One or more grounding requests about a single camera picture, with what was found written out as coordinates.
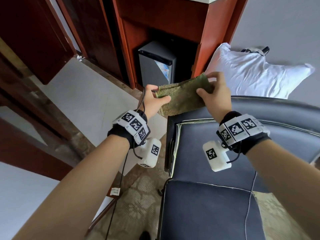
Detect black leather chair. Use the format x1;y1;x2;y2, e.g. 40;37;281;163
157;96;320;240

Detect grey mini fridge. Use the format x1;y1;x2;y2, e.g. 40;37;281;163
138;41;177;88

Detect person's left forearm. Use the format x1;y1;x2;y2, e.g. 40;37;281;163
12;135;131;240

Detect person's right forearm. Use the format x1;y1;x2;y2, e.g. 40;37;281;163
245;140;320;240

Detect green cleaning cloth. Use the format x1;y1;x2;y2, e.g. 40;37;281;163
156;73;215;118

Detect person's left hand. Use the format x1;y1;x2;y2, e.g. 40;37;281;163
141;84;172;119

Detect white marker left wristband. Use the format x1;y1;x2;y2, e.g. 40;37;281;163
107;109;151;148

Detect person's right hand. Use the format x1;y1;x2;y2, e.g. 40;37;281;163
196;72;233;123

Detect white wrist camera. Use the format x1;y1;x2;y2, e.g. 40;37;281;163
136;138;162;168
202;140;233;172

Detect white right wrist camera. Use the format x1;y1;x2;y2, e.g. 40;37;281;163
202;140;233;172

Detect white marker wristband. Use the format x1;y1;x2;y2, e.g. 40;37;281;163
216;111;271;154
107;109;151;148

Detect thin black cable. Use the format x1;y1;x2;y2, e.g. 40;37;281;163
105;155;132;240
244;171;258;240

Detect black and white bag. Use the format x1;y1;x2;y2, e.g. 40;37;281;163
240;46;271;56

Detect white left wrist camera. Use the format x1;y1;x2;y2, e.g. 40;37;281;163
136;138;162;168

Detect white marker right wristband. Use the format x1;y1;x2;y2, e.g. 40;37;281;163
216;111;271;154

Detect white pillow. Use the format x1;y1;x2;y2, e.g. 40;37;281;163
205;43;316;99

